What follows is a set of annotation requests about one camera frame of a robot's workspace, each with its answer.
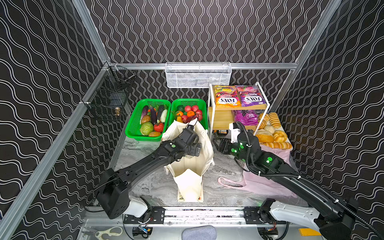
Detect green cabbage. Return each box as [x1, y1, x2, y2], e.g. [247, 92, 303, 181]
[140, 122, 154, 136]

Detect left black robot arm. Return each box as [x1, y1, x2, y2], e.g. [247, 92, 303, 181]
[95, 125, 202, 220]

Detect orange Fox's candy bag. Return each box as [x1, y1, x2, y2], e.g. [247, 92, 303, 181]
[214, 86, 242, 108]

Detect purple candy bag shelf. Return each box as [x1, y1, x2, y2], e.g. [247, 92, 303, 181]
[232, 110, 259, 126]

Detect cream canvas tote bag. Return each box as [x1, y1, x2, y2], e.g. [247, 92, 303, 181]
[162, 120, 215, 203]

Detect green plastic basket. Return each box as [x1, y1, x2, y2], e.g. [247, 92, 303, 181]
[125, 99, 171, 142]
[168, 99, 209, 130]

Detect red tomato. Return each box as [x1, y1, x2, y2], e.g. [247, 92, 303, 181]
[154, 122, 165, 133]

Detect brown mango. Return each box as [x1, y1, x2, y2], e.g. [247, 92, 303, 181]
[148, 131, 162, 138]

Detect left green plastic basket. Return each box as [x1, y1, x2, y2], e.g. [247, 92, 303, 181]
[125, 99, 171, 142]

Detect white-handled scissors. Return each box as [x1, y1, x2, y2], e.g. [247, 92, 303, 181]
[95, 227, 123, 240]

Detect pink plastic grocery bag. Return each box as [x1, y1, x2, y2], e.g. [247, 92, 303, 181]
[218, 143, 298, 198]

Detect orange tangerine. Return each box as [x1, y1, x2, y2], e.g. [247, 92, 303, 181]
[187, 111, 195, 117]

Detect yellow block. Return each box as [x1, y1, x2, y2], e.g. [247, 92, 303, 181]
[299, 228, 321, 237]

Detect tray of bread rolls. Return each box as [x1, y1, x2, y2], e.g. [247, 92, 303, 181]
[256, 113, 293, 151]

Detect purple Fox's berries candy bag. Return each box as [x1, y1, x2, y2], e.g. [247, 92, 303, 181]
[235, 85, 266, 107]

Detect white wooden two-tier shelf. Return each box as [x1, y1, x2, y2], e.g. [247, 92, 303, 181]
[208, 82, 271, 144]

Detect black wire wall rack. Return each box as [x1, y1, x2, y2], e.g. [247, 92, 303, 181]
[82, 66, 137, 123]

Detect grey padded cushion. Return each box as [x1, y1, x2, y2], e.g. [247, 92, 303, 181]
[182, 225, 217, 240]

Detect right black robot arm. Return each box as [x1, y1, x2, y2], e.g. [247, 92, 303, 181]
[229, 122, 384, 240]

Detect right green plastic basket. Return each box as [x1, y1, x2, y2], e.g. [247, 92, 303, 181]
[168, 99, 209, 130]

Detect white wire wall basket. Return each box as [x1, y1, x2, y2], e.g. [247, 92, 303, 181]
[165, 62, 232, 89]

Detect purple eggplant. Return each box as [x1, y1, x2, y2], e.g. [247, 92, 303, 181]
[150, 107, 157, 125]

